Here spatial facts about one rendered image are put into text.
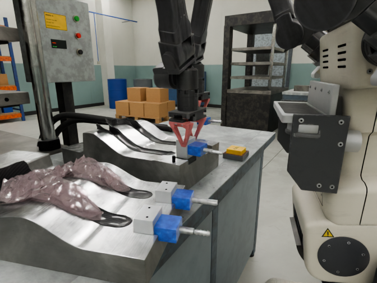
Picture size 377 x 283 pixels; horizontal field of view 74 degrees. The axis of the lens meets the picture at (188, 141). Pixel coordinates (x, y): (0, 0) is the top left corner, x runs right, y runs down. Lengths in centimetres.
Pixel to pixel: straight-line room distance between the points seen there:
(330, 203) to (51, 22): 133
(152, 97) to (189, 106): 510
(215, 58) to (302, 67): 247
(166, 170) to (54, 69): 91
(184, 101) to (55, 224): 39
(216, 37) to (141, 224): 772
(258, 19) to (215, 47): 344
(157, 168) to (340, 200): 44
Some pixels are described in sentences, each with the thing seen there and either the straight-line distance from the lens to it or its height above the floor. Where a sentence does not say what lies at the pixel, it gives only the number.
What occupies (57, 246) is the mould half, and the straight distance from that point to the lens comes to 49.
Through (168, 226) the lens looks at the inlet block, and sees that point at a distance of 46.
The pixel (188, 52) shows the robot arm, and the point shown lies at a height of 117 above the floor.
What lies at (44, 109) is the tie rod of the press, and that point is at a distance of 124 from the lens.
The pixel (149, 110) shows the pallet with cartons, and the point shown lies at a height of 30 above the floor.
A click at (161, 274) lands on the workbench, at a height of 65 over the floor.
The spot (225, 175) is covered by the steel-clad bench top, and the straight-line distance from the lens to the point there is 83.
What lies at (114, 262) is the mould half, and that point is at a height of 84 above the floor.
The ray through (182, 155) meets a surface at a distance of 70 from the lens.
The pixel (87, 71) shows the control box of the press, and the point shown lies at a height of 112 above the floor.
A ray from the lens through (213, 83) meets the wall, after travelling 803.
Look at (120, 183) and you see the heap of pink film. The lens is 60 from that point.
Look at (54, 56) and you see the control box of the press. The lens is 143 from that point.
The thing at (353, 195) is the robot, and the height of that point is 88.
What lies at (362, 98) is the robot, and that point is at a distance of 61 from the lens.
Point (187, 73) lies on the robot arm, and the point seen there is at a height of 112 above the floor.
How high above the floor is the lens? 113
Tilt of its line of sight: 16 degrees down
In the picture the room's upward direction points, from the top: straight up
